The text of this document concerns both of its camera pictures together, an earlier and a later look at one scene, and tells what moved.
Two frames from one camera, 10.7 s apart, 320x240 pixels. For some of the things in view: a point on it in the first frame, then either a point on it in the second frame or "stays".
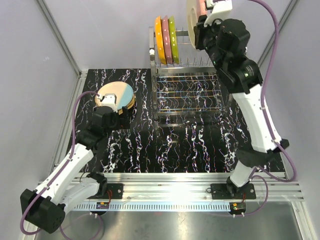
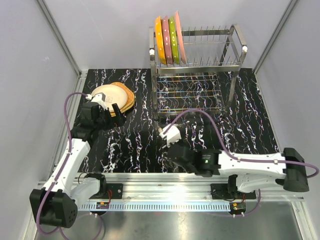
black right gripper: x=199 y=30 to x=179 y=143
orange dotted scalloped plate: x=158 y=25 stays
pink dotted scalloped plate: x=166 y=30 stays
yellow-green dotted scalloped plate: x=173 y=40 stays
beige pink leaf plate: x=194 y=9 to x=180 y=37
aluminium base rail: x=190 y=187 stays
